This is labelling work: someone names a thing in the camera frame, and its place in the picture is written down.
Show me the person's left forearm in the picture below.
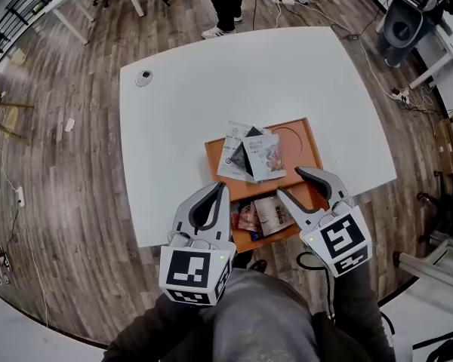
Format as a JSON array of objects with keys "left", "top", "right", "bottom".
[{"left": 100, "top": 291, "right": 214, "bottom": 362}]

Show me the white floor cable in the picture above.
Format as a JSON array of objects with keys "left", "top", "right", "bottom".
[{"left": 0, "top": 145, "right": 50, "bottom": 326}]

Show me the cardboard box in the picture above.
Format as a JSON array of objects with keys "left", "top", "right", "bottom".
[{"left": 435, "top": 116, "right": 453, "bottom": 176}]

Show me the black railing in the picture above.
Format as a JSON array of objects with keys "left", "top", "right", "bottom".
[{"left": 0, "top": 0, "right": 67, "bottom": 67}]

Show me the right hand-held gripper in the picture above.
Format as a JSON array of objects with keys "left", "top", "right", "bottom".
[{"left": 276, "top": 165, "right": 373, "bottom": 279}]

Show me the orange tray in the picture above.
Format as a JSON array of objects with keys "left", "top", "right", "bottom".
[{"left": 204, "top": 117, "right": 325, "bottom": 254}]

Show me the white packet with bicycle print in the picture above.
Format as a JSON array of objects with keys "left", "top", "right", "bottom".
[{"left": 215, "top": 119, "right": 273, "bottom": 183}]

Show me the red packet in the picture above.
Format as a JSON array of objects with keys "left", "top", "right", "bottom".
[{"left": 230, "top": 201, "right": 266, "bottom": 238}]

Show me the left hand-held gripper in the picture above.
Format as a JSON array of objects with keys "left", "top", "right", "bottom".
[{"left": 159, "top": 182, "right": 237, "bottom": 308}]

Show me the brown and white packet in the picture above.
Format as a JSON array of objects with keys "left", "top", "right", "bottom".
[{"left": 252, "top": 195, "right": 296, "bottom": 238}]

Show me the person's grey trouser leg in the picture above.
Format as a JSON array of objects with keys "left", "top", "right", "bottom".
[{"left": 196, "top": 268, "right": 324, "bottom": 362}]

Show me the black cable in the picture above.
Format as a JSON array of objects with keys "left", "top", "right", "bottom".
[{"left": 295, "top": 251, "right": 337, "bottom": 318}]

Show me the white packet with colourful print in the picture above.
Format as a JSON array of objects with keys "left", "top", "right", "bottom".
[{"left": 242, "top": 133, "right": 288, "bottom": 184}]

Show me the white cable grommet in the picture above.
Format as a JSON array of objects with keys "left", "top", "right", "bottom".
[{"left": 133, "top": 69, "right": 154, "bottom": 88}]

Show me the person's right forearm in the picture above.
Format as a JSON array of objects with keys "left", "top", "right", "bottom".
[{"left": 312, "top": 262, "right": 398, "bottom": 362}]

